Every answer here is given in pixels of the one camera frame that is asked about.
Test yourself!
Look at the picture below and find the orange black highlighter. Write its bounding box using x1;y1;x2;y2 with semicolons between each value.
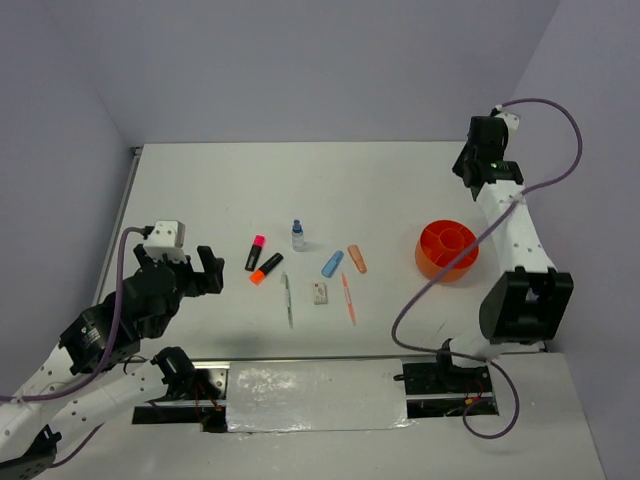
249;252;284;285

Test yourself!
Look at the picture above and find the orange pen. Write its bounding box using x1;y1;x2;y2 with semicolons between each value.
341;272;357;326

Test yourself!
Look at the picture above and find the aluminium table rail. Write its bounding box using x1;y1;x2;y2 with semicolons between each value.
92;146;143;305
477;142;511;236

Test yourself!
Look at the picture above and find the left aluminium table rail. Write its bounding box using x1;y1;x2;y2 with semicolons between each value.
92;146;143;305

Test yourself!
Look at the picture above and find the pink black highlighter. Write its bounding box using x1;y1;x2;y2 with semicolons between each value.
245;235;265;272

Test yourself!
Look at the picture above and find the small white eraser box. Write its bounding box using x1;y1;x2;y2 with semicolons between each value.
313;282;328;305

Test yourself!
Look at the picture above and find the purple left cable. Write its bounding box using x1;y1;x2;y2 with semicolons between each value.
0;225;154;469

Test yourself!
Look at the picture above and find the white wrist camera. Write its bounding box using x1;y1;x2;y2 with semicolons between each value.
490;105;520;135
142;220;187;264

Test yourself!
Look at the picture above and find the orange round organizer container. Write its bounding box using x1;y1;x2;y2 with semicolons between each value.
415;220;477;280

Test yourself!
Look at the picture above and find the silver foil covered panel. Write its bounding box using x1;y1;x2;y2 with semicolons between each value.
226;359;411;433

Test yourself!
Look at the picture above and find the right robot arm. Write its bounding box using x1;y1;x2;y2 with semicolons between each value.
396;113;574;395

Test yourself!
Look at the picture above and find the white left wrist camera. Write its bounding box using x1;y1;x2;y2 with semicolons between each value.
142;220;187;264

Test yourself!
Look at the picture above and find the right aluminium table rail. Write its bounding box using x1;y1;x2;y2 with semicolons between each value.
477;142;511;236

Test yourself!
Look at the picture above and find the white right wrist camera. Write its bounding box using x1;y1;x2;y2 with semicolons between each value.
490;105;520;135

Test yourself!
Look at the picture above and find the small blue cap bottle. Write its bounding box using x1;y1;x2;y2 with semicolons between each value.
291;219;305;252

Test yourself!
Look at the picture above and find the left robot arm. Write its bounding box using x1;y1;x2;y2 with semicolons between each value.
1;245;225;479

